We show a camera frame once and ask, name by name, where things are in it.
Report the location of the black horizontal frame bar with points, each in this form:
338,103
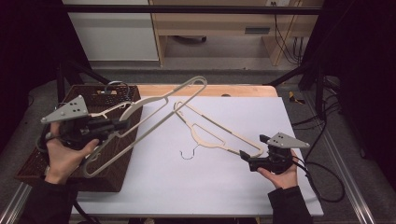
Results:
186,9

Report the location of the person's left hand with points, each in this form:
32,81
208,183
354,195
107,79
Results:
62,161

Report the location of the person's right hand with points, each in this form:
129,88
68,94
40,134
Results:
285,180

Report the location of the white cabinet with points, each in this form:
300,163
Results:
115,37

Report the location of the aluminium rail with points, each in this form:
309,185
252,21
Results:
348,177
14,203

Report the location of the white table sheet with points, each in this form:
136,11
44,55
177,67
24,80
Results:
186,186

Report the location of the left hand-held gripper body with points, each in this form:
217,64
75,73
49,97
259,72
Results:
70,110

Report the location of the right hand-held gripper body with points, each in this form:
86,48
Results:
285,141

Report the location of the light wooden desk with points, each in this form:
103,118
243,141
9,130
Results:
211,23

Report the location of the brown woven basket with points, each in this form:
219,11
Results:
112,161

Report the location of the cream plastic clothes hanger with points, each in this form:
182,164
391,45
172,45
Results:
211,124
155,123

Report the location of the black frame strut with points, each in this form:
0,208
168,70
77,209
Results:
317,87
60,84

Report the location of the yellow and black clamp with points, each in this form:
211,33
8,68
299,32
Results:
294,99

